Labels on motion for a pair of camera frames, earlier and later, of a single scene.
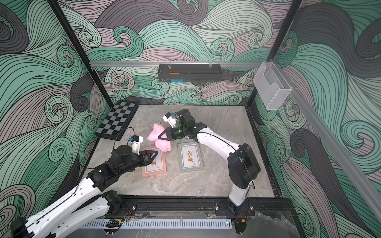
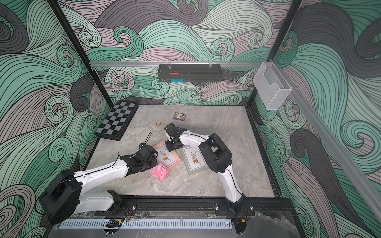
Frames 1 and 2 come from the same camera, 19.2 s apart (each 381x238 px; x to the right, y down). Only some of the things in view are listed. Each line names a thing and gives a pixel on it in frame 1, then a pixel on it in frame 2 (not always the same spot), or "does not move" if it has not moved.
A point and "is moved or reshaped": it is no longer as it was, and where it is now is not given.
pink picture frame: (158, 165) to (168, 158)
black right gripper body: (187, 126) to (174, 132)
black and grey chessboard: (116, 123) does not move
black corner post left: (82, 51) does not move
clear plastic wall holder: (272, 86) does not move
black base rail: (203, 206) does not move
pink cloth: (160, 144) to (159, 171)
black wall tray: (190, 72) does not move
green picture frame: (190, 156) is moved or reshaped
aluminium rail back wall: (174, 63) does not move
